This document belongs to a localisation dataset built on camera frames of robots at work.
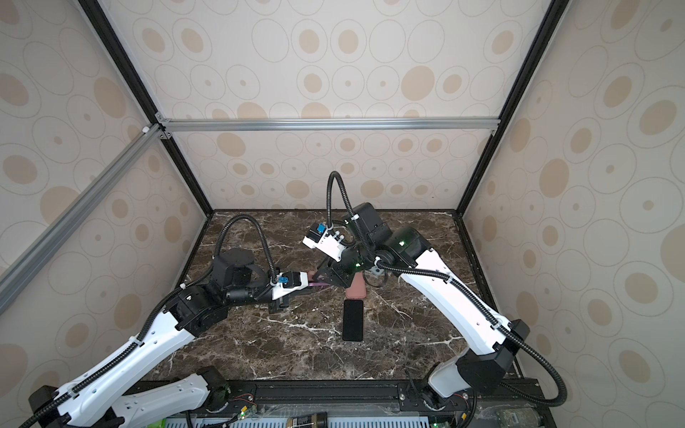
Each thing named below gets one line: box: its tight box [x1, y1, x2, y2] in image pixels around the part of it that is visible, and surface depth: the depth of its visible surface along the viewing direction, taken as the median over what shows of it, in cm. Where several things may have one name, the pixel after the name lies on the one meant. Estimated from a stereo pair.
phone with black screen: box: [342, 298, 364, 342], surface depth 89 cm
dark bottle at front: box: [286, 411, 329, 428], surface depth 69 cm
